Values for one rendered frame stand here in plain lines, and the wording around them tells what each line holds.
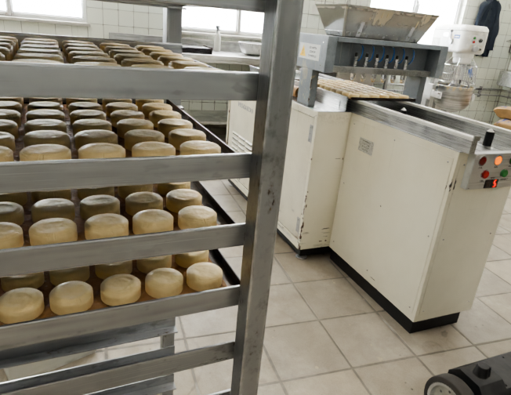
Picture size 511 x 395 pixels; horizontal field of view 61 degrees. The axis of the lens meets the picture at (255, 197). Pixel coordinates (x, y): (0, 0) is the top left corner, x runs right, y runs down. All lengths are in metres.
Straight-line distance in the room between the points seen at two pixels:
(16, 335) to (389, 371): 1.54
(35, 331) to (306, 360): 1.40
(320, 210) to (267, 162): 1.87
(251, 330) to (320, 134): 1.67
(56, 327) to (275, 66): 0.37
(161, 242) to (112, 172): 0.10
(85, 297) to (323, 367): 1.35
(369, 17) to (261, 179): 1.84
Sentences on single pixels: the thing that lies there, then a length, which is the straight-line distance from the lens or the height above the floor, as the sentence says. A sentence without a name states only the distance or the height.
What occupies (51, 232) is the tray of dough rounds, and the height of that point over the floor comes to 0.97.
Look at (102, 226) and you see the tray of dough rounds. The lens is 0.54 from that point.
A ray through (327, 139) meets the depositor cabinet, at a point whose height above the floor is 0.70.
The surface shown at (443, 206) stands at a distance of 1.81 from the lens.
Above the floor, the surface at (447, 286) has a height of 0.24.
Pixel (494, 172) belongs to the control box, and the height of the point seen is 0.77.
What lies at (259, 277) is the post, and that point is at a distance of 0.55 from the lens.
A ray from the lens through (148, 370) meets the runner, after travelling 0.62.
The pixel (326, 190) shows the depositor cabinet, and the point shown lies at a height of 0.43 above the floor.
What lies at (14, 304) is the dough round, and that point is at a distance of 0.59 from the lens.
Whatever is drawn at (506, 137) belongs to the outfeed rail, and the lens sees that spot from 2.00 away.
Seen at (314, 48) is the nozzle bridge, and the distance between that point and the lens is 2.21.
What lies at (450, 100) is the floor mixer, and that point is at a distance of 5.68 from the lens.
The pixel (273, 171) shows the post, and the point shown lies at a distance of 0.49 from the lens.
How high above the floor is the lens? 1.21
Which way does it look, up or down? 22 degrees down
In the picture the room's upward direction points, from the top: 5 degrees clockwise
